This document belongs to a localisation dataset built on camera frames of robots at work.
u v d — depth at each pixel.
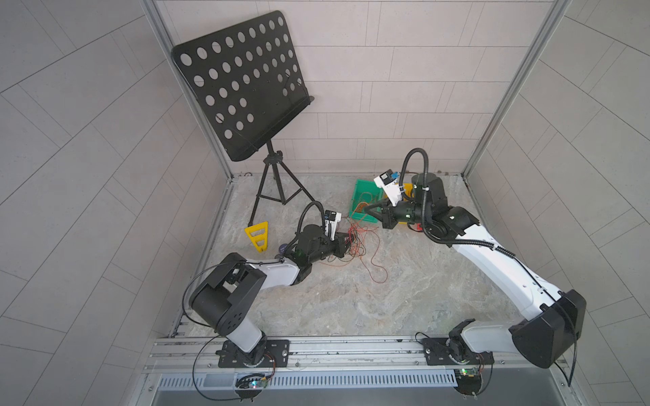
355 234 0.81
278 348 0.72
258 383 0.65
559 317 0.38
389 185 0.62
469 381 0.69
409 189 0.62
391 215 0.63
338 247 0.74
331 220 0.76
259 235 0.96
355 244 0.79
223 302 0.44
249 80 0.63
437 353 0.71
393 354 0.72
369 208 0.69
